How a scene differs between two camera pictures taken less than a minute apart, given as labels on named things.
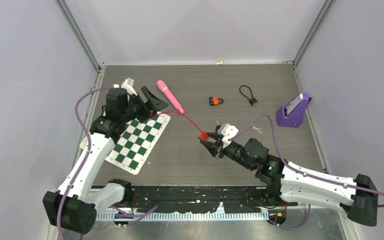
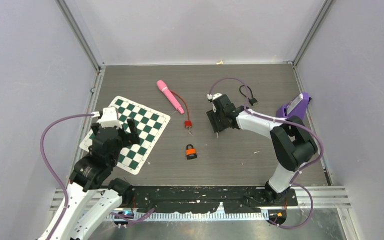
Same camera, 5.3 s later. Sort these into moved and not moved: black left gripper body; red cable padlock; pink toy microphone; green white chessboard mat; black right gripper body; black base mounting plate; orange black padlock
Moved: black right gripper body; black left gripper body; orange black padlock; red cable padlock
Not moved: black base mounting plate; pink toy microphone; green white chessboard mat
